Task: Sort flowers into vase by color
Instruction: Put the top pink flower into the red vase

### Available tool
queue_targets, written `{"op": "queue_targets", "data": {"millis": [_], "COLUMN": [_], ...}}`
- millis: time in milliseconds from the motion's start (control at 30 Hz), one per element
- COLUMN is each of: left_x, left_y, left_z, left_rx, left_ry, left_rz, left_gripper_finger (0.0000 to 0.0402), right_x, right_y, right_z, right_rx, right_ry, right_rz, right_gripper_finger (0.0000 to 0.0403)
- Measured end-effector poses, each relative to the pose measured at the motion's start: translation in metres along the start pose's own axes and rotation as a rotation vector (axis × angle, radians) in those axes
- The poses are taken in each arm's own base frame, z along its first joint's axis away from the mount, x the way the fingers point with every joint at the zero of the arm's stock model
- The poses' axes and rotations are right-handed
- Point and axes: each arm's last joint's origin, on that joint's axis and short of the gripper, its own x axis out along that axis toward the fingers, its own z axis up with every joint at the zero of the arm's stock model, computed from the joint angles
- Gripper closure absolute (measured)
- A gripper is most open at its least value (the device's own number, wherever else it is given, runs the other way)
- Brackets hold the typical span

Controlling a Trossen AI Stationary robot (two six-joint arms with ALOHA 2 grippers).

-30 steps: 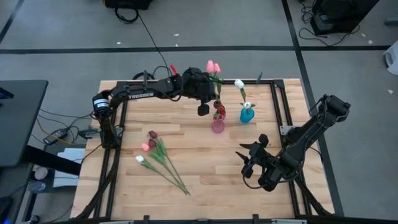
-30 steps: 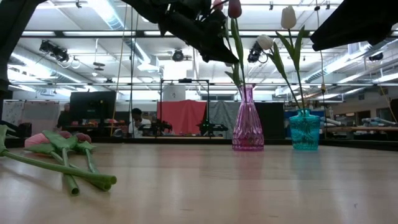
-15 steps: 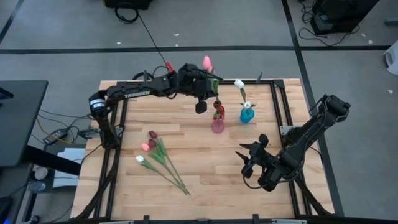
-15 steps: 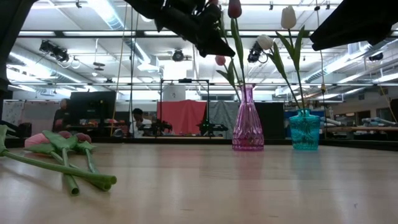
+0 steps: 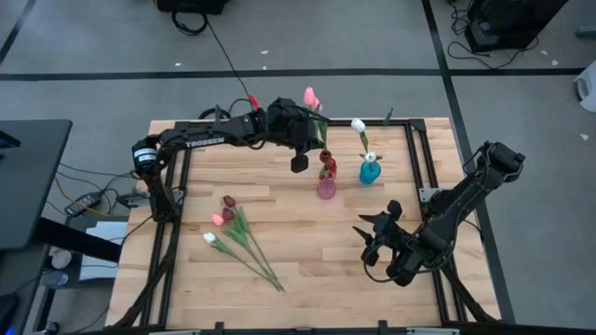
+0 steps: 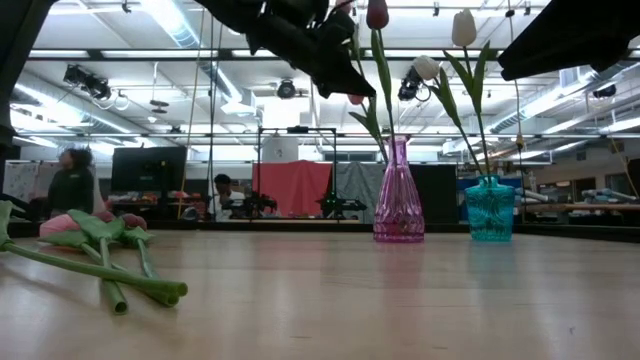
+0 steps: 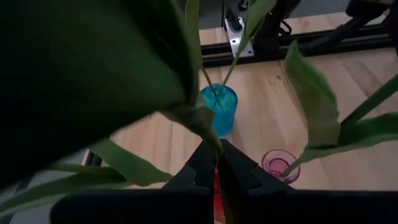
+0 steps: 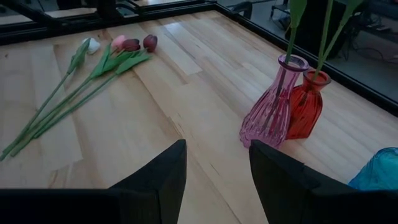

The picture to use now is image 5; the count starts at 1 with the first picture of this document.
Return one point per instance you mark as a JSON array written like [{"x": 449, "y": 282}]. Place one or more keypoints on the white plastic object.
[{"x": 587, "y": 88}]

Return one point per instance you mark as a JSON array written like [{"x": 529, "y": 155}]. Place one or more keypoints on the black equipment case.
[{"x": 191, "y": 5}]

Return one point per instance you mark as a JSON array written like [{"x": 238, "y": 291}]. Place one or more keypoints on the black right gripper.
[{"x": 388, "y": 232}]

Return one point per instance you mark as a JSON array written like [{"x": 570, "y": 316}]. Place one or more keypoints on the large black equipment box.
[{"x": 512, "y": 18}]

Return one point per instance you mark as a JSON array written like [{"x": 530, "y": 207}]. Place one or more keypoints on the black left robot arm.
[{"x": 205, "y": 139}]

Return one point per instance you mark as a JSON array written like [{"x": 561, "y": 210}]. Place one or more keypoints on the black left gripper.
[{"x": 293, "y": 128}]

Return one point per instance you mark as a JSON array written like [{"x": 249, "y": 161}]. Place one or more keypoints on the small grey box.
[{"x": 586, "y": 31}]

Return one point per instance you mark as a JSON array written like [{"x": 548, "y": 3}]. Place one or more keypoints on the black desk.
[{"x": 28, "y": 186}]

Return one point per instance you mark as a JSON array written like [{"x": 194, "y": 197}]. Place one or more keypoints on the blue glass vase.
[{"x": 370, "y": 173}]

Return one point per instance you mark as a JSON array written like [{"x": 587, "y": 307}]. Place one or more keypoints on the white round cup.
[{"x": 60, "y": 259}]

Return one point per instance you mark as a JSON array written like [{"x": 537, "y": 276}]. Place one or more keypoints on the white sheet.
[{"x": 109, "y": 230}]

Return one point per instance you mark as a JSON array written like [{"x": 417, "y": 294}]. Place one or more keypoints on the black power adapter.
[
  {"x": 132, "y": 199},
  {"x": 84, "y": 201}
]

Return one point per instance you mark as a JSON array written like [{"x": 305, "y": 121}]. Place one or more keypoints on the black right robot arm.
[{"x": 465, "y": 200}]

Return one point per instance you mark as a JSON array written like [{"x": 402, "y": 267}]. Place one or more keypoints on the black slanted beam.
[{"x": 79, "y": 239}]

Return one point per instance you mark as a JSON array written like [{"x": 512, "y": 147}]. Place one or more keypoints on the black metal table frame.
[{"x": 400, "y": 124}]

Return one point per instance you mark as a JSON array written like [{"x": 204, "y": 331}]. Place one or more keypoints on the pink glass vase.
[{"x": 326, "y": 189}]

